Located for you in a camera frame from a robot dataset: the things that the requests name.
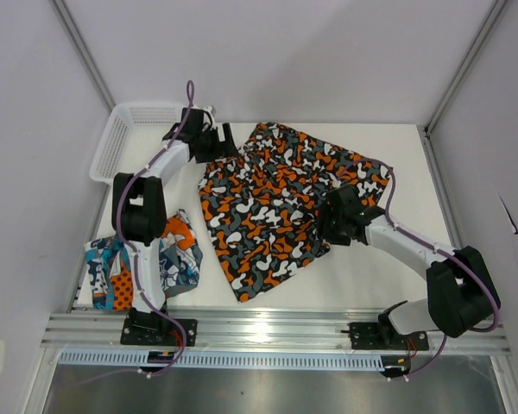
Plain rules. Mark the white plastic basket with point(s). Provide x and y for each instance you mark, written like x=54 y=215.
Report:
x=132 y=135

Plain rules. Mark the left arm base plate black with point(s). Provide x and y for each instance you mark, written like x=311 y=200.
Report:
x=149 y=329

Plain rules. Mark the right aluminium frame post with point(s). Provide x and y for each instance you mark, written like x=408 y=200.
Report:
x=467 y=63

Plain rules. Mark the black orange camouflage shorts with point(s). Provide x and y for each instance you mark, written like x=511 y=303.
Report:
x=261 y=205

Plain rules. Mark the white slotted cable duct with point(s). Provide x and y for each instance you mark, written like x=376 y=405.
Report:
x=340 y=361

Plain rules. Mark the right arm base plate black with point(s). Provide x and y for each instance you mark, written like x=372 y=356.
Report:
x=382 y=336

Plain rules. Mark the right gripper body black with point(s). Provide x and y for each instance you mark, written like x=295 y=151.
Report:
x=330 y=226

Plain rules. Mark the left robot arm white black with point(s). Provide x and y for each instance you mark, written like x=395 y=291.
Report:
x=139 y=214

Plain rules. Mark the blue orange patterned shorts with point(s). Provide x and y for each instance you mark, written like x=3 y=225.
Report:
x=109 y=272

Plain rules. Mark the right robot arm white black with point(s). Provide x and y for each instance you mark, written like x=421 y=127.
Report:
x=460 y=293

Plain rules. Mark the left aluminium frame post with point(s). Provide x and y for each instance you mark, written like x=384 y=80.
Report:
x=81 y=48

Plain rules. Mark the aluminium mounting rail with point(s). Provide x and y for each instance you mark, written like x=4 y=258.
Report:
x=219 y=329

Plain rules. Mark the aluminium frame post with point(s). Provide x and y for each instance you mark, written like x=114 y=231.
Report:
x=81 y=48
x=467 y=63

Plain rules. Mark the right side aluminium rail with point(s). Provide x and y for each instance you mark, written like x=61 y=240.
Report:
x=451 y=220

